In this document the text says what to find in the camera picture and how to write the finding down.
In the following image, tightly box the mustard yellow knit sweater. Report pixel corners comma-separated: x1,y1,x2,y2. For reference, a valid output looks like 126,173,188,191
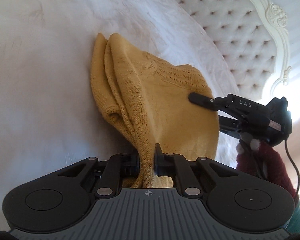
90,33,219,188

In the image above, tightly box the dark red gloved hand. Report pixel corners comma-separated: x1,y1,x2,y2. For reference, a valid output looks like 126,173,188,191
236,135,299,202

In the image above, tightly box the cream tufted headboard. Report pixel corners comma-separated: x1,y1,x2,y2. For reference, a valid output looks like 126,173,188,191
176,0,291,101

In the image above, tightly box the white embroidered bedspread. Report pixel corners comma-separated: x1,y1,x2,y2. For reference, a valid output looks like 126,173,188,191
0,0,238,230

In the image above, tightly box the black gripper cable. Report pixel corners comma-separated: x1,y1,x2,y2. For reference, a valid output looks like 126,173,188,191
284,138,300,198

